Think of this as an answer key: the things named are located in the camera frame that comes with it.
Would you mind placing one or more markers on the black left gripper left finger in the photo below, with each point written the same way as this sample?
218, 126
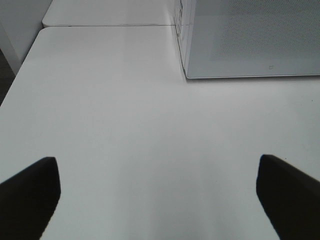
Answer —
28, 200

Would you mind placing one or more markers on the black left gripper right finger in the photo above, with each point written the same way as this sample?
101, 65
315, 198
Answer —
290, 198

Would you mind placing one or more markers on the white microwave door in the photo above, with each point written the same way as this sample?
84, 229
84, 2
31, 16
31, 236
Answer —
251, 38

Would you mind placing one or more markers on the white microwave oven body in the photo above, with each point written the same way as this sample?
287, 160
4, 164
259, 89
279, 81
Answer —
183, 18

